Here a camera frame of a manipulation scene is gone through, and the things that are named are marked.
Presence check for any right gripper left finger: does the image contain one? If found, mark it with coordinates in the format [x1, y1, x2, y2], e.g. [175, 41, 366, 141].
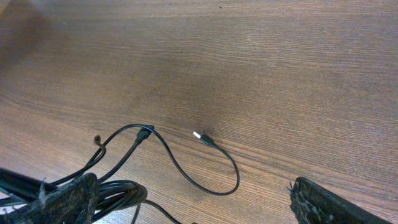
[1, 174, 100, 224]

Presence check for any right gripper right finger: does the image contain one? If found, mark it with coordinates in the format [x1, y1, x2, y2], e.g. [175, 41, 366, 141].
[288, 177, 390, 224]

